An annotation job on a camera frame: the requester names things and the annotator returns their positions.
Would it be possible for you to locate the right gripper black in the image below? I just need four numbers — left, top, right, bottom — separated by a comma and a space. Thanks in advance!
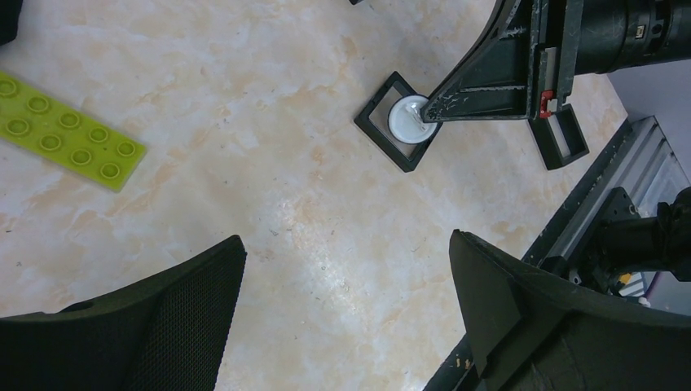
420, 0, 584, 123

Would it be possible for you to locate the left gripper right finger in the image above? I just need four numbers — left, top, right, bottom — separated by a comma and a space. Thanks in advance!
427, 230, 690, 390

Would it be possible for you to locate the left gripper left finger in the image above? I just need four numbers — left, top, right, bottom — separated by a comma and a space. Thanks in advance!
1, 235, 247, 390

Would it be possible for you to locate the round white brooch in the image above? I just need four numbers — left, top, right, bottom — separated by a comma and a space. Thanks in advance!
387, 94, 439, 145

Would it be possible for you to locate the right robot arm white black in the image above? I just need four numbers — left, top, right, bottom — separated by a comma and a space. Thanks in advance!
421, 0, 690, 122

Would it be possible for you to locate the lime green lego plate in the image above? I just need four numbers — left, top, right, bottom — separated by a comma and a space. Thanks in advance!
1, 72, 147, 192

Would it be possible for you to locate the black square frame lower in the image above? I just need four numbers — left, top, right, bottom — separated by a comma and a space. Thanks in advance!
528, 104, 589, 171

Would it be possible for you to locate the black square frame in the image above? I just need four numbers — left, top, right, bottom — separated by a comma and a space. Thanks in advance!
354, 71, 442, 173
528, 104, 589, 171

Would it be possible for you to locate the black square frame middle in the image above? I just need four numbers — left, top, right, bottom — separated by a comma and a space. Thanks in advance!
354, 71, 442, 173

